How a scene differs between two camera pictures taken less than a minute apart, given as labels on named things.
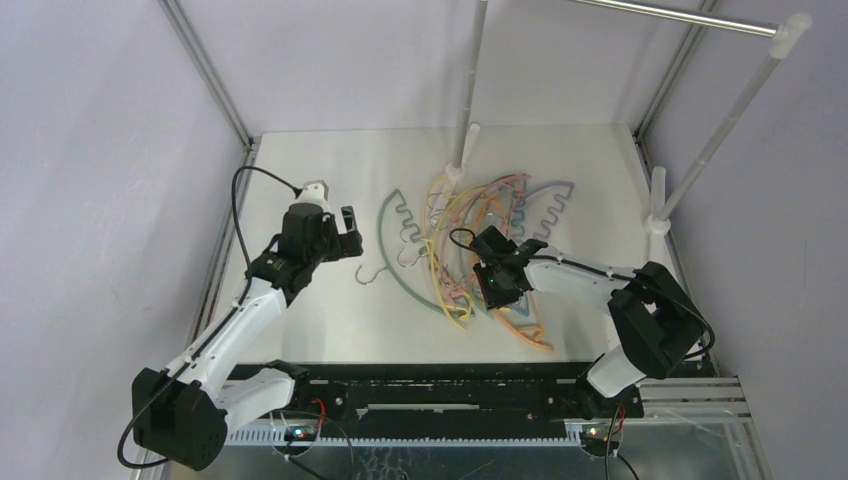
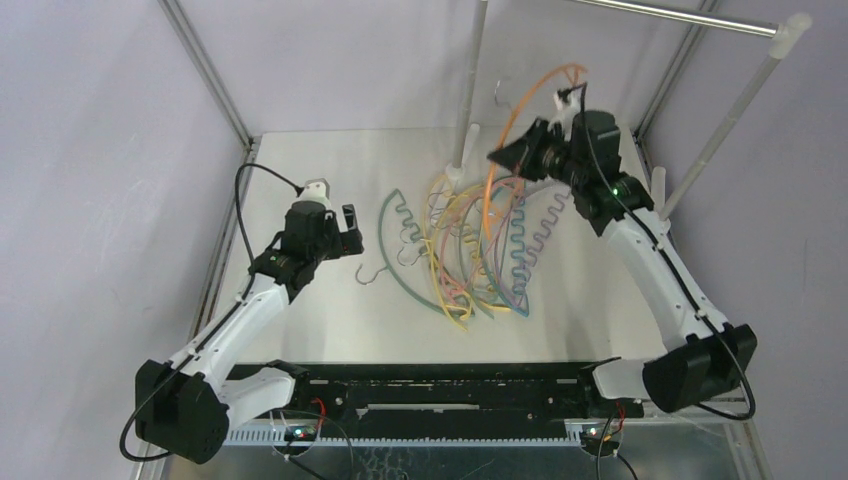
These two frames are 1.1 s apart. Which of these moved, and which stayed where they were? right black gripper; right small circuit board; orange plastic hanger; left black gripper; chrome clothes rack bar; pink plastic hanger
Moved: right black gripper; orange plastic hanger
Stayed: chrome clothes rack bar; right small circuit board; left black gripper; pink plastic hanger
